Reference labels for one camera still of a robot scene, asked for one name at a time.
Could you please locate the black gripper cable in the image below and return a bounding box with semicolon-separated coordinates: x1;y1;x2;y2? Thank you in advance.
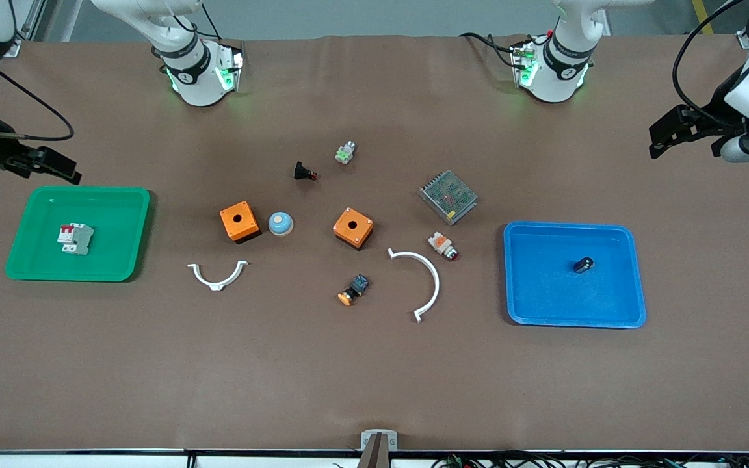
672;0;743;119
0;60;75;142

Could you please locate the grey metal edge bracket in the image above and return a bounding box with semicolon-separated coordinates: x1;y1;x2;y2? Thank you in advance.
356;429;399;468

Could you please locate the small white arc clamp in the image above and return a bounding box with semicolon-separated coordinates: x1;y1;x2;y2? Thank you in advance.
187;261;249;292

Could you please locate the orange button box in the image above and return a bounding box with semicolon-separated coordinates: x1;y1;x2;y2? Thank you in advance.
333;207;375;250

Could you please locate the brown table cover sheet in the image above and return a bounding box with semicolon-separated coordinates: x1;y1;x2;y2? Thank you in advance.
0;35;749;454

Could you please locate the metal mesh power supply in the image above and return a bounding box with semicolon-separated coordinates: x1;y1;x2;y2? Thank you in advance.
419;170;479;226

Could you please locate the green plastic tray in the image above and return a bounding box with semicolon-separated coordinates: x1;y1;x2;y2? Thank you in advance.
5;187;151;283

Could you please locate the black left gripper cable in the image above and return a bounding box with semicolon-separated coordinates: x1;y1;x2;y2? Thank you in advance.
672;0;743;119

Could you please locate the left orange box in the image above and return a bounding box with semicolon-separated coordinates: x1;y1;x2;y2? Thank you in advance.
220;201;261;244

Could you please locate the black left arm base cable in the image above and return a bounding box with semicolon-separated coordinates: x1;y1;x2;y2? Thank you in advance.
459;32;519;70

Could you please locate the silver base connector box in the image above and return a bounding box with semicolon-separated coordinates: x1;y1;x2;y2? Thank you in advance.
510;42;539;89
217;44;245;93

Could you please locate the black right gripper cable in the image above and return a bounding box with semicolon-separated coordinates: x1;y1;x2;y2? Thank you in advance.
0;60;75;142

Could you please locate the orange push button blue body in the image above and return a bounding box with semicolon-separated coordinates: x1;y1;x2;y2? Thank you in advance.
337;274;370;307

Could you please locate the large white arc clamp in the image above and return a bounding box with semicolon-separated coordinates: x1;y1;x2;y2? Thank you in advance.
388;248;441;324

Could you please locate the blue plastic tray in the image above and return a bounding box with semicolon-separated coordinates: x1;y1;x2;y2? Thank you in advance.
503;221;647;329

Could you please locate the white red circuit breaker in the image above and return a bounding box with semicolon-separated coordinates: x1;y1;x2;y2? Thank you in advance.
57;222;95;256

